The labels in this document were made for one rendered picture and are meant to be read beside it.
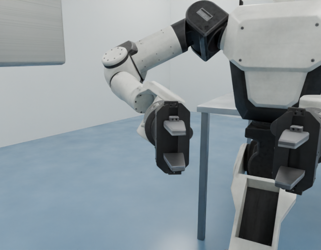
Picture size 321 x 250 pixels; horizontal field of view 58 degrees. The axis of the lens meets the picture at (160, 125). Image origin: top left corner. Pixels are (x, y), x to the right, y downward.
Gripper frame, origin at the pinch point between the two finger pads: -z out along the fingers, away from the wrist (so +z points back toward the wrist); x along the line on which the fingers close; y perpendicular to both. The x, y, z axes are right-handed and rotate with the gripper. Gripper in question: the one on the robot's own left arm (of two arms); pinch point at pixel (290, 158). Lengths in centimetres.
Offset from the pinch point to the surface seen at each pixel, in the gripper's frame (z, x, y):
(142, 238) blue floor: 84, 97, 94
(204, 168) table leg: 104, 50, 63
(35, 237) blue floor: 47, 97, 150
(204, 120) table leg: 104, 21, 64
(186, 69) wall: 482, 11, 294
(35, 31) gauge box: -29.0, -14.8, 9.9
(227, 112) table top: 103, 15, 51
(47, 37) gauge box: -28.1, -14.4, 10.0
